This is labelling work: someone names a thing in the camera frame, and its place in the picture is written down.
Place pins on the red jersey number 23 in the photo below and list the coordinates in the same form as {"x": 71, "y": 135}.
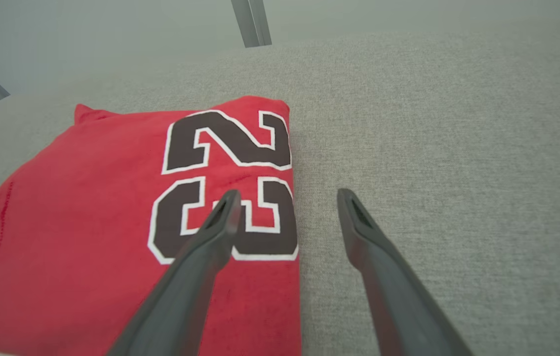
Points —
{"x": 87, "y": 222}

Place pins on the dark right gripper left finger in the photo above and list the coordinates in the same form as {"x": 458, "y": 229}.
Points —
{"x": 196, "y": 277}

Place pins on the grey partition post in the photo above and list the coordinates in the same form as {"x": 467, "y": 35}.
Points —
{"x": 253, "y": 22}

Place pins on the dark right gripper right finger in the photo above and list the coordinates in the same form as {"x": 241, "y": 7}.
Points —
{"x": 389, "y": 287}

